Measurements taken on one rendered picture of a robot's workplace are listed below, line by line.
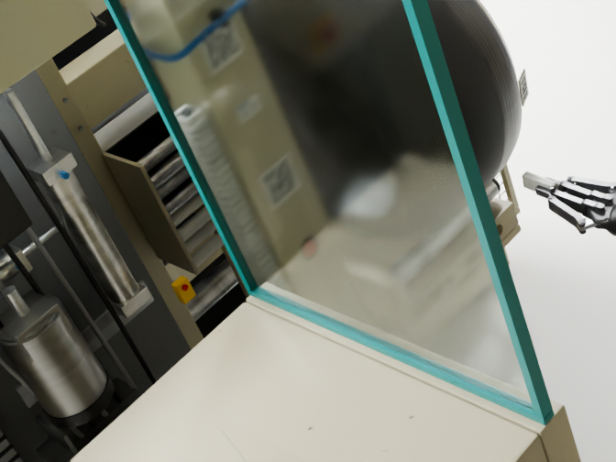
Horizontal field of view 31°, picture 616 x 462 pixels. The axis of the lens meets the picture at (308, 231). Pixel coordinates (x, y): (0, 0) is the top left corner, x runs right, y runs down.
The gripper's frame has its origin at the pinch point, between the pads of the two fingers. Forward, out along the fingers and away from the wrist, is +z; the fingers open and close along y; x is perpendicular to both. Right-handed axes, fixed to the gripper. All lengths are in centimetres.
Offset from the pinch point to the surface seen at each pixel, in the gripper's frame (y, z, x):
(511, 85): -6.2, 8.7, -15.8
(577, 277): -67, 46, 110
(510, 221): -6.8, 14.9, 21.8
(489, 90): -0.3, 9.1, -18.7
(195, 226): 35, 66, 12
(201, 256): 37, 65, 19
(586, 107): -145, 95, 117
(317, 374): 69, -15, -27
